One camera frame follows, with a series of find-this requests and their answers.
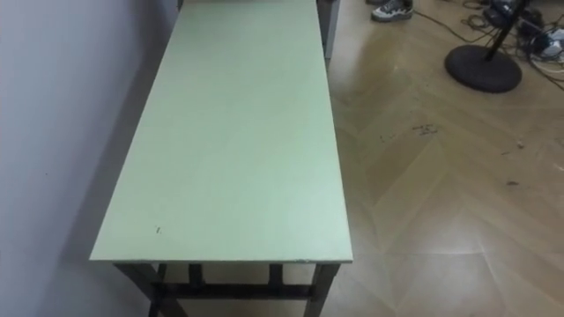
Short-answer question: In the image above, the pale green top desk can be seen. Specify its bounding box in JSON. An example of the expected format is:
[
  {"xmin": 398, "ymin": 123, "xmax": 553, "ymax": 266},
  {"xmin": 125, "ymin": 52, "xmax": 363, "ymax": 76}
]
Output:
[{"xmin": 89, "ymin": 0, "xmax": 354, "ymax": 317}]

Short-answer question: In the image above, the black round base stand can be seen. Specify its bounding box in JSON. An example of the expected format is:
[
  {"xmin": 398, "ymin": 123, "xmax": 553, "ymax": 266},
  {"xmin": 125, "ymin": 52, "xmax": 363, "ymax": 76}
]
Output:
[{"xmin": 443, "ymin": 0, "xmax": 530, "ymax": 94}]

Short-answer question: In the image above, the black floor cable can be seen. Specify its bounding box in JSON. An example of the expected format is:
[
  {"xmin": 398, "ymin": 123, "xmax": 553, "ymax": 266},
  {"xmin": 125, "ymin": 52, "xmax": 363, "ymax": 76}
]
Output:
[{"xmin": 412, "ymin": 9, "xmax": 491, "ymax": 45}]

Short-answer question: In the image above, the pile of cables and devices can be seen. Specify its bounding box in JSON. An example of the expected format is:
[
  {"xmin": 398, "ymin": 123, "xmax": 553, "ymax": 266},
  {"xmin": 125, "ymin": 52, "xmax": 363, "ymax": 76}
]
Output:
[{"xmin": 460, "ymin": 0, "xmax": 564, "ymax": 92}]

